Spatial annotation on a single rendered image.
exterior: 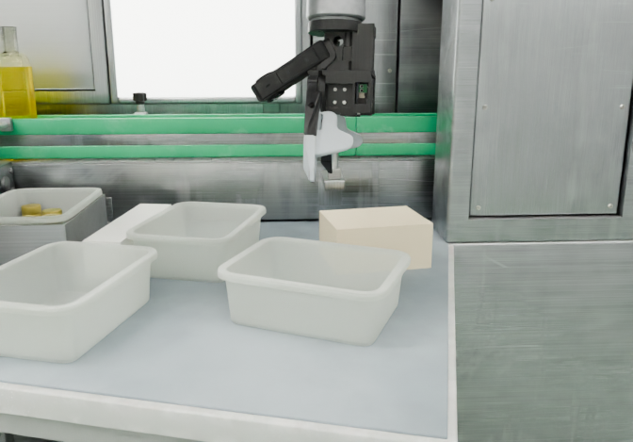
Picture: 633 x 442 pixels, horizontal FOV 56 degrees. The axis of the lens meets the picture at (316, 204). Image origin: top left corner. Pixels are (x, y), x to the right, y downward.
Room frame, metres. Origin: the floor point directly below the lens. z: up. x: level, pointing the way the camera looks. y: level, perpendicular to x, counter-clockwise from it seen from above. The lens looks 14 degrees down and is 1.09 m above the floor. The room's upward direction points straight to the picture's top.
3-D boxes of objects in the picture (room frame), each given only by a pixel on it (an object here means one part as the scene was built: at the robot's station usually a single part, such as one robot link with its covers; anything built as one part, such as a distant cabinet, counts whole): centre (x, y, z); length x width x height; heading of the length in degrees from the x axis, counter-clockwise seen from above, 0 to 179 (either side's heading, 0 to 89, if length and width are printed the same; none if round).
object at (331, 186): (1.14, -0.03, 0.90); 0.17 x 0.05 x 0.22; 3
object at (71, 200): (1.01, 0.49, 0.80); 0.22 x 0.17 x 0.09; 3
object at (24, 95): (1.23, 0.61, 0.99); 0.06 x 0.06 x 0.21; 3
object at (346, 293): (0.75, 0.00, 0.78); 0.22 x 0.17 x 0.09; 69
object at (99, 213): (1.04, 0.49, 0.79); 0.27 x 0.17 x 0.08; 3
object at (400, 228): (0.96, -0.10, 0.79); 0.16 x 0.12 x 0.07; 103
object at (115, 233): (1.00, 0.32, 0.78); 0.24 x 0.06 x 0.06; 175
